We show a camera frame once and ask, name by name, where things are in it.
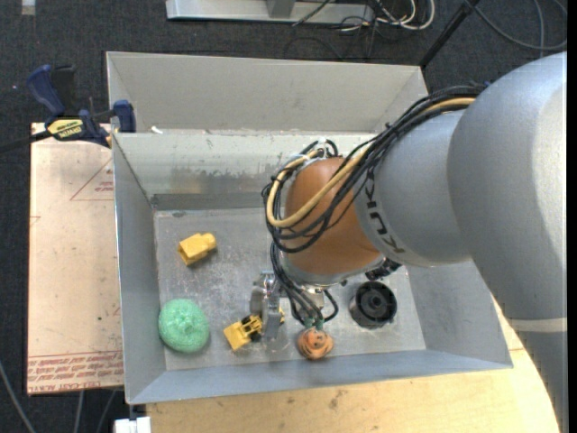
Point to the orange toy pumpkin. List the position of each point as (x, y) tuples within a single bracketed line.
[(315, 343)]

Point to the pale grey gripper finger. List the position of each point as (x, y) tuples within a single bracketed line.
[(273, 325), (257, 302)]

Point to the yellow plastic block toy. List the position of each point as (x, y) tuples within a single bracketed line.
[(196, 247)]

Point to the yellow toy bulldozer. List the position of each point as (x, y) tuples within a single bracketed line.
[(241, 332)]

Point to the black round cap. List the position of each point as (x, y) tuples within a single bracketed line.
[(373, 304)]

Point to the green mesh scrubber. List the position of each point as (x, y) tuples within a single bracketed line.
[(184, 325)]

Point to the grey metal bin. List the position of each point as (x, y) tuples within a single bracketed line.
[(252, 102)]

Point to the brown cardboard board, red print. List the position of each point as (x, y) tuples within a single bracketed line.
[(72, 251)]

